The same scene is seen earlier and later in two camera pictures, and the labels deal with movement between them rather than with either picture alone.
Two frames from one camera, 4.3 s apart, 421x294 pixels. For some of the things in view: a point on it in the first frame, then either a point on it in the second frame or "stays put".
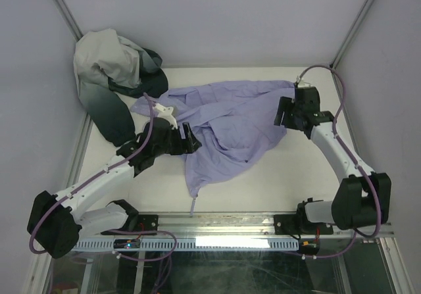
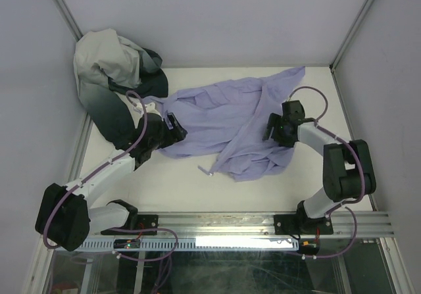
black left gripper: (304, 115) -> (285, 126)
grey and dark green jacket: (108, 69) stays put
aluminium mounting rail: (248, 226) stays put
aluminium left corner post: (62, 8) stays put
